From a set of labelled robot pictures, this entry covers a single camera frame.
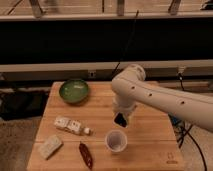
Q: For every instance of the blue box beside table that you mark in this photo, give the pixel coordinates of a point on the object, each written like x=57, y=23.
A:
x=177, y=125

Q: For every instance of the red chili pepper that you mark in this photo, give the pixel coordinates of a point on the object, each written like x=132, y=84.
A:
x=86, y=155

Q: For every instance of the green ceramic bowl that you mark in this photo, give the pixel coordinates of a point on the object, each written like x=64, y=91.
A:
x=74, y=91

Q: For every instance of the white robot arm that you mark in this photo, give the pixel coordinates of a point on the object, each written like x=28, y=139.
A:
x=130, y=87

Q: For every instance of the white wall outlet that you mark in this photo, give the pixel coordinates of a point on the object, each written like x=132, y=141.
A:
x=92, y=74

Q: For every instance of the black eraser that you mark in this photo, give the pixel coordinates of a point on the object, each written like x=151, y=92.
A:
x=120, y=120

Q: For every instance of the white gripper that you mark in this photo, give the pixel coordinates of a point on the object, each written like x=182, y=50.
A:
x=124, y=107

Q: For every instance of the pale sponge block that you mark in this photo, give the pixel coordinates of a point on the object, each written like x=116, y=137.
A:
x=49, y=146

